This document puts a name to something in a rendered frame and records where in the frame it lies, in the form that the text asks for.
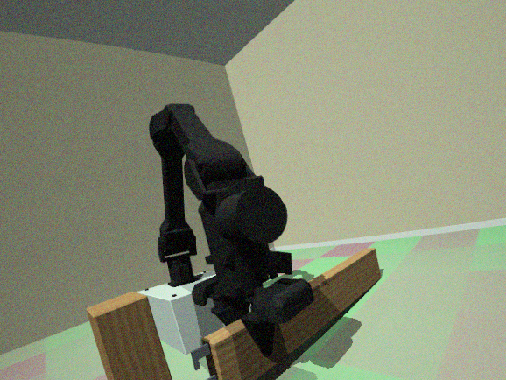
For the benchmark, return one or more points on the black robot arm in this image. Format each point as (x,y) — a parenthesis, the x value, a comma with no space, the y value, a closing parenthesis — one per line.
(236,207)

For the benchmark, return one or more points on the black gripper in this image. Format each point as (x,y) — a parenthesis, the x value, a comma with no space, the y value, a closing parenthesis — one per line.
(239,282)

